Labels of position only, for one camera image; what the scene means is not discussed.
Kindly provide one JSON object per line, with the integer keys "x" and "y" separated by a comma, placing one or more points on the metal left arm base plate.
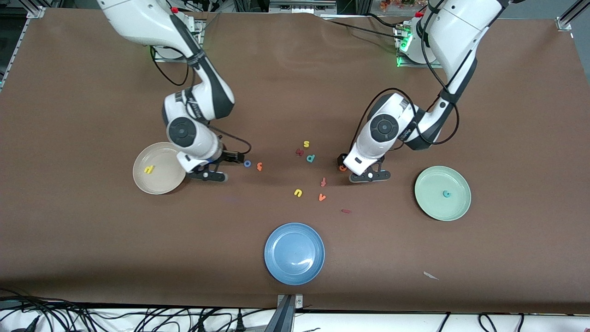
{"x": 405, "y": 65}

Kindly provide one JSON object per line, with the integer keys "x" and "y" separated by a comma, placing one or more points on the beige brown plate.
{"x": 156, "y": 182}

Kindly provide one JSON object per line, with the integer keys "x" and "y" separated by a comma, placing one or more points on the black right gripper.
{"x": 229, "y": 157}

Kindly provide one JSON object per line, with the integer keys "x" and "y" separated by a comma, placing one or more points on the blue plate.
{"x": 294, "y": 253}

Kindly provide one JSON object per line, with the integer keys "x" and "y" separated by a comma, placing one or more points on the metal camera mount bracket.
{"x": 289, "y": 313}

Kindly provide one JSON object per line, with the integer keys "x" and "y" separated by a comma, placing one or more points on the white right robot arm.
{"x": 138, "y": 20}

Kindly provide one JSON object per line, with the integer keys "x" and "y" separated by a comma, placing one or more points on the black power plug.
{"x": 201, "y": 325}
{"x": 240, "y": 323}

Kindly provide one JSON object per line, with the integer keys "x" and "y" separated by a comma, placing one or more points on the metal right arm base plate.
{"x": 199, "y": 32}

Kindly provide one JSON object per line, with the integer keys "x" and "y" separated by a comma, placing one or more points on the white paper scrap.
{"x": 429, "y": 275}

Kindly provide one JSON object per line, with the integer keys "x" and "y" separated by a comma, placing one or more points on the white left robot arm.
{"x": 461, "y": 32}

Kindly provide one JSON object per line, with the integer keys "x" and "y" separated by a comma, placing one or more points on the brown paper table cover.
{"x": 295, "y": 92}

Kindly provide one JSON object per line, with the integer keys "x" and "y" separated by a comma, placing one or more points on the grey power strip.
{"x": 302, "y": 7}

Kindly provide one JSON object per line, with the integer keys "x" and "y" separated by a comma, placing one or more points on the orange artificial leaves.
{"x": 396, "y": 3}

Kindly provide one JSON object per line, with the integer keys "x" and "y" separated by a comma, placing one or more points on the pale green plate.
{"x": 442, "y": 207}

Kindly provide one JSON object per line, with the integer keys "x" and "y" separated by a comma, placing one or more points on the aluminium frame rail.
{"x": 36, "y": 12}
{"x": 560, "y": 24}

